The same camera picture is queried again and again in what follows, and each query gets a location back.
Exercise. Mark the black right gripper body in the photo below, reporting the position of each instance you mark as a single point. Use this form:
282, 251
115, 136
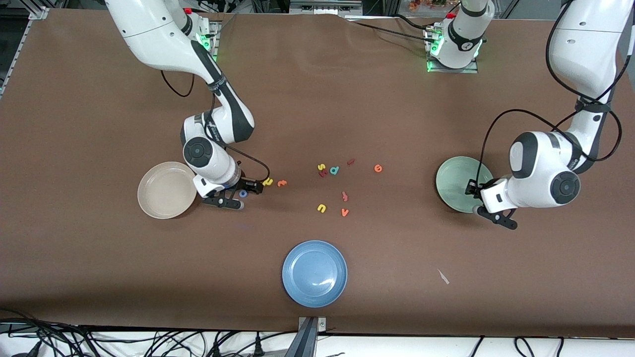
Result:
246, 186

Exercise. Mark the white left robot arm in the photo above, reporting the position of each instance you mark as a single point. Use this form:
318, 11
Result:
540, 173

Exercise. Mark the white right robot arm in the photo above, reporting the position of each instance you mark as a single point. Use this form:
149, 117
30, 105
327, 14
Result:
158, 39

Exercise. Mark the green plate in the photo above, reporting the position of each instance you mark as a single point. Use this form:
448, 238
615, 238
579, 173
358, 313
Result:
454, 183

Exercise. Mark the beige brown plate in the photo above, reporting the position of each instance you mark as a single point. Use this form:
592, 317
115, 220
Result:
163, 193

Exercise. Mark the white paper scrap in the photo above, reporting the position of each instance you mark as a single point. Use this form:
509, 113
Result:
443, 276

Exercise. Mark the blue plate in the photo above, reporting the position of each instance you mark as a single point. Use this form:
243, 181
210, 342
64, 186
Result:
314, 273

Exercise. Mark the orange flowers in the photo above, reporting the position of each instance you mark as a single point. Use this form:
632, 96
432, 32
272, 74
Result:
431, 4

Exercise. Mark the aluminium table profile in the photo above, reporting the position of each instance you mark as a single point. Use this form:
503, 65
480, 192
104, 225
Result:
39, 13

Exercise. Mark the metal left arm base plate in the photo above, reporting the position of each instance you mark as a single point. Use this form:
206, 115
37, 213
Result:
446, 70

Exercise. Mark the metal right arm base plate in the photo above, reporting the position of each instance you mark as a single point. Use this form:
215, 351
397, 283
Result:
216, 29

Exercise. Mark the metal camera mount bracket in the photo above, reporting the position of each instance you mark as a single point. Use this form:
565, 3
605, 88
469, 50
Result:
308, 342

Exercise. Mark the aluminium frame equipment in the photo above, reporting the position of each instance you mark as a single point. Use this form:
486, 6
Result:
325, 7

